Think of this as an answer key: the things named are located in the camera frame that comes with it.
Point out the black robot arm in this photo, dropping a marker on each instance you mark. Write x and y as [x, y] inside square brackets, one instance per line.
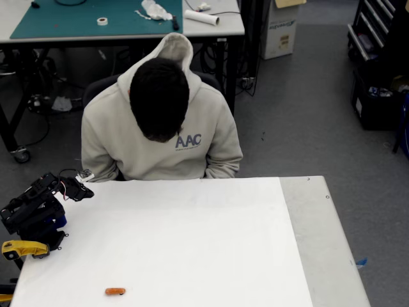
[32, 214]

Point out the grey workbench with black legs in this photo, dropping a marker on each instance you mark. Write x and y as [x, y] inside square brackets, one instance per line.
[211, 30]

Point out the green cutting mat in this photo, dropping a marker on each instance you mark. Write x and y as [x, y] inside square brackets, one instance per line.
[64, 19]

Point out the blue tape scrap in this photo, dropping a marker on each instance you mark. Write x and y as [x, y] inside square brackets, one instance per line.
[361, 263]

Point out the black office chair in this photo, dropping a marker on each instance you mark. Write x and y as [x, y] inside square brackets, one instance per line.
[96, 88]

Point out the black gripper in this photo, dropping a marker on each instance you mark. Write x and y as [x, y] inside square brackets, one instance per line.
[81, 192]

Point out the orange snack piece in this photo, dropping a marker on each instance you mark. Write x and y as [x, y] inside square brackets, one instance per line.
[115, 291]

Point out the black tool chest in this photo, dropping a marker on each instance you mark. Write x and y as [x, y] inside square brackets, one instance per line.
[370, 22]

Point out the man in beige hoodie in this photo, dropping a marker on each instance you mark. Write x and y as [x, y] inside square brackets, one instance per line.
[143, 153]

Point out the black marker pen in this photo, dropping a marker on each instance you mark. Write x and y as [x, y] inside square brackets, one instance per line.
[175, 21]

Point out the small black object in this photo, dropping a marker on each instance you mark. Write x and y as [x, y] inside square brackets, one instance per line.
[35, 4]

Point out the large white paper sheet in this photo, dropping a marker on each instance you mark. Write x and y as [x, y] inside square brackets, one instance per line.
[175, 240]

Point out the white paper tube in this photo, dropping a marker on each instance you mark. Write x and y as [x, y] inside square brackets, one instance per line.
[201, 17]

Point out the crumpled white tissue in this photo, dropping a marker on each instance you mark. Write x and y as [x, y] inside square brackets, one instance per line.
[156, 9]

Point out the manila folder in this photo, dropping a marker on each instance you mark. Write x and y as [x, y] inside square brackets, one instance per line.
[289, 2]

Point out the black storage bin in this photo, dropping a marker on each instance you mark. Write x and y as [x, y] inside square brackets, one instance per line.
[370, 112]

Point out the blue object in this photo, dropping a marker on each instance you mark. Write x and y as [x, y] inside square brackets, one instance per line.
[404, 128]

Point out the white tape roll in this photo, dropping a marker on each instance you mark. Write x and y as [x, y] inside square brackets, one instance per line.
[102, 21]

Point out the workbench caster wheel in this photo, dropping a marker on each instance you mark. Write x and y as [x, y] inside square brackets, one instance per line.
[21, 155]

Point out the small white crumpled object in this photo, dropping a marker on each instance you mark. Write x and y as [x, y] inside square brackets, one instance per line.
[204, 6]

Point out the white cardboard box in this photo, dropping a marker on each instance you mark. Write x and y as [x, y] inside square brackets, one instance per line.
[279, 35]

